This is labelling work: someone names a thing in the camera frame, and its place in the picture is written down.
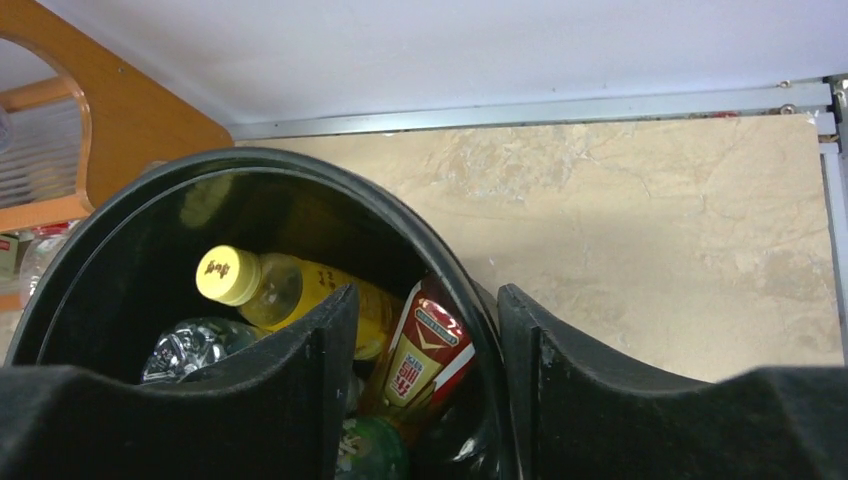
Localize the black ribbed waste bin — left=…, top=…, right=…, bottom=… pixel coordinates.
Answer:
left=2, top=147, right=520, bottom=479

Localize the yellow honey pomelo bottle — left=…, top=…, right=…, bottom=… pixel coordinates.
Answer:
left=195, top=245, right=402, bottom=361

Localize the clear unlabelled bottle white cap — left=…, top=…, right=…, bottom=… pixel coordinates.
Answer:
left=140, top=317, right=268, bottom=384

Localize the wooden three-tier shelf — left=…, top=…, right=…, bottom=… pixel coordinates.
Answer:
left=0, top=0, right=234, bottom=313

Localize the red label bottle red cap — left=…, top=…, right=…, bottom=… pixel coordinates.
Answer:
left=19, top=220, right=80, bottom=307

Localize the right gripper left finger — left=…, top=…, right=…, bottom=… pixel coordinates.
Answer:
left=1, top=285, right=358, bottom=479

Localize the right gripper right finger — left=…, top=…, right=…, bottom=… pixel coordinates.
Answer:
left=498, top=285, right=847, bottom=479

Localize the light green label bottle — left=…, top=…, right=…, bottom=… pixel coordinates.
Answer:
left=334, top=416, right=410, bottom=480

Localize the gold and red drink bottle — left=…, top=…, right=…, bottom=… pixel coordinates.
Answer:
left=358, top=274, right=476, bottom=447

